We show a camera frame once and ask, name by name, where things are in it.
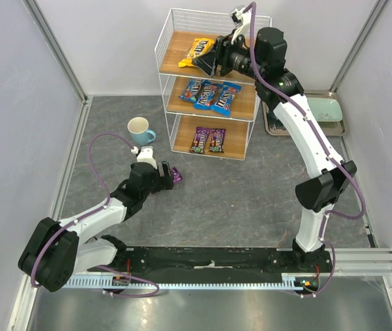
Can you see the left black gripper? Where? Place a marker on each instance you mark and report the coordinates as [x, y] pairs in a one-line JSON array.
[[165, 174]]

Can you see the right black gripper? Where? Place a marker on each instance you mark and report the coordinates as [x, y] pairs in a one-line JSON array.
[[221, 54]]

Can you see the brown purple candy bag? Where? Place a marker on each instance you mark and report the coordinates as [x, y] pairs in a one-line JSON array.
[[177, 177]]

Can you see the yellow candy bag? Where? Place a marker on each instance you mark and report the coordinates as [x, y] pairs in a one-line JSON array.
[[197, 51]]

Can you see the dark blue candy bag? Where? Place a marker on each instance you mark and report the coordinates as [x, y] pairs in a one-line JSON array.
[[192, 89]]

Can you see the light blue candy bag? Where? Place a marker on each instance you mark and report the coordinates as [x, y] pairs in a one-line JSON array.
[[225, 99], [206, 96]]

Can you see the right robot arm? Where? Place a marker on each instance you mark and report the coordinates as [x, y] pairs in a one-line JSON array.
[[329, 174]]

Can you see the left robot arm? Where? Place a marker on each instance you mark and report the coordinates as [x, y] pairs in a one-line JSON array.
[[57, 250]]

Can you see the light blue mug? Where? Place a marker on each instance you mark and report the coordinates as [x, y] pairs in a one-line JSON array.
[[139, 130]]

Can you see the mint green divided plate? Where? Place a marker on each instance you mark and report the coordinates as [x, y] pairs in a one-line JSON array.
[[325, 109]]

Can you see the metal serving tray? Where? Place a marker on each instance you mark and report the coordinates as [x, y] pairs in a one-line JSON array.
[[274, 127]]

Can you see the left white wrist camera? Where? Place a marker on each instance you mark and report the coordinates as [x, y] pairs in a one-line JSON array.
[[144, 155]]

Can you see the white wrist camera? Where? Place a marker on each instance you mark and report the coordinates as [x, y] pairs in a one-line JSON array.
[[241, 16], [144, 155]]

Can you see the white wire wooden shelf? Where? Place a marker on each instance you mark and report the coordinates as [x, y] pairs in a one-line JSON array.
[[180, 29]]

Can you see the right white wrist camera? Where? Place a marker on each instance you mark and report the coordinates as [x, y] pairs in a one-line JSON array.
[[241, 16]]

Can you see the grey slotted cable duct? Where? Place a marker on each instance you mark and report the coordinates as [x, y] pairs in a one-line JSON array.
[[108, 281]]

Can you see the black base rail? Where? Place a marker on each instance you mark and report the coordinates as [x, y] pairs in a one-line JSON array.
[[152, 263]]

